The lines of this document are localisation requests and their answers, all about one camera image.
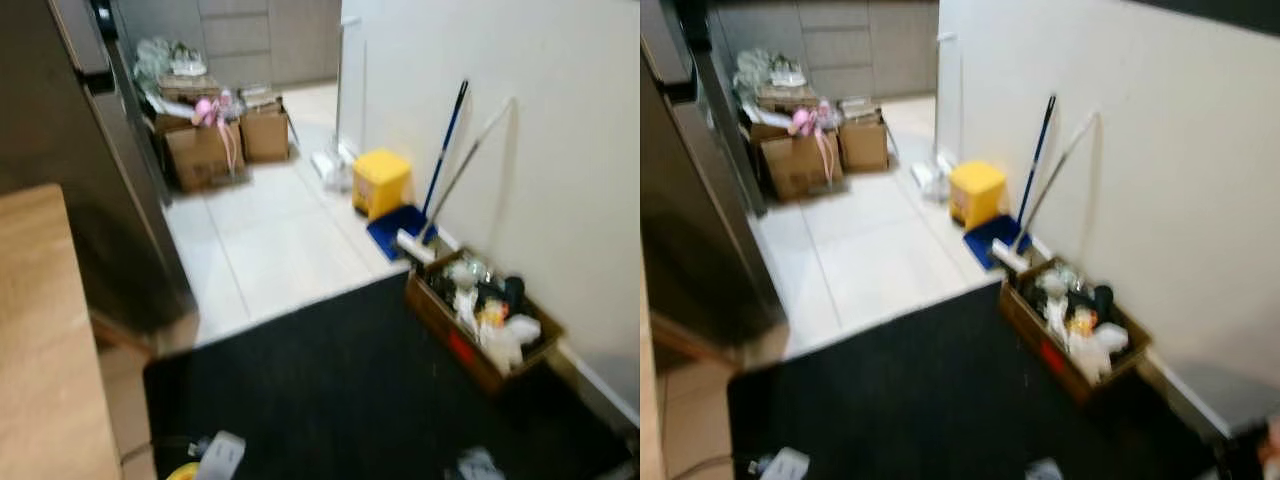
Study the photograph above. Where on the yellow instant noodle cup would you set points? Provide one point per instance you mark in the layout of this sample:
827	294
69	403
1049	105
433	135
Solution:
182	472

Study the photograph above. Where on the dark grey fridge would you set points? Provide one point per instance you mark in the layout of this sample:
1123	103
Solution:
60	200
690	230

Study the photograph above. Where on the black bottle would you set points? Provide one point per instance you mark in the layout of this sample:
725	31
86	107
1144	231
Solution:
512	295
1103	303

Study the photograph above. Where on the white plastic bag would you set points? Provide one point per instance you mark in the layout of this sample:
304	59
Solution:
505	345
1095	355

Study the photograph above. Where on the pink ribbon bundle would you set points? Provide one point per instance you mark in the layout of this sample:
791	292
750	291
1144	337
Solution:
810	120
213	110

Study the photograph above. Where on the pile of white plastic bags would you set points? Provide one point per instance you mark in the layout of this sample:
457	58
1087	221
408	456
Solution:
765	70
165	60

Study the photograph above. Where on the cardboard box of clutter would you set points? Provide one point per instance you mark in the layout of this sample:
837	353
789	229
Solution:
440	320
1030	335

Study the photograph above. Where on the blue dustpan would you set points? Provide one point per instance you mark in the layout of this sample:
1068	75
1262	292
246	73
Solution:
990	240
395	230

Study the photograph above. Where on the yellow plastic bin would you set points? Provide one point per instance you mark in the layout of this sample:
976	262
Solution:
977	193
382	183

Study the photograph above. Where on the grey drawer cabinet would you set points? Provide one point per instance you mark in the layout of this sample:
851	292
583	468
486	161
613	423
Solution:
850	50
260	40

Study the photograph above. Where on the white standing panel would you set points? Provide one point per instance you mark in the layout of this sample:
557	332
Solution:
948	100
350	90

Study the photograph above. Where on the black carpet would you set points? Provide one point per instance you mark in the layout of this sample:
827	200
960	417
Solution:
330	400
920	410

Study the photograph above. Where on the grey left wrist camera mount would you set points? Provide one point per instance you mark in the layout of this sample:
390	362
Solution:
785	465
220	458

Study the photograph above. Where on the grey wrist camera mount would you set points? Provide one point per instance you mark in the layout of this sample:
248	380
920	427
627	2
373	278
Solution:
1043	470
220	458
480	465
785	465

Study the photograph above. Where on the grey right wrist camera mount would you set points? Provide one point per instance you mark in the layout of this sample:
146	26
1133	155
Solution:
1043	470
480	465

